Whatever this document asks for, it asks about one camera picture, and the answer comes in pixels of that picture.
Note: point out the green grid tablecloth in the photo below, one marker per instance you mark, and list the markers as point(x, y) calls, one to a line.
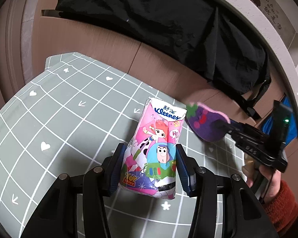
point(52, 116)

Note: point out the person's right hand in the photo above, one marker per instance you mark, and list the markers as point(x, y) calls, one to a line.
point(272, 183)

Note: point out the person's right forearm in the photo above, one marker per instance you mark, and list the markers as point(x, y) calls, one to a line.
point(285, 208)

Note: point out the black fabric bag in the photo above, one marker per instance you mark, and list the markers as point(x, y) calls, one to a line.
point(151, 24)

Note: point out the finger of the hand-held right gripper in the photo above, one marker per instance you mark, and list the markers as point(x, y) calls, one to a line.
point(222, 127)
point(236, 124)

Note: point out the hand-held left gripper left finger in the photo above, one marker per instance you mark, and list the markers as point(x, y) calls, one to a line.
point(115, 171)

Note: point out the brown door frame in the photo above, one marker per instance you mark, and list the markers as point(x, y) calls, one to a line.
point(12, 42)

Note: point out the colourful cartoon tissue pack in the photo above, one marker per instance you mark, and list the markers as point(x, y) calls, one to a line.
point(154, 153)

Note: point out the purple eggplant sponge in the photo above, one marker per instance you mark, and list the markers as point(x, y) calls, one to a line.
point(203, 124)

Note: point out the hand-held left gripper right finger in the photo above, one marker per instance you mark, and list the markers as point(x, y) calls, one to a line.
point(182, 171)

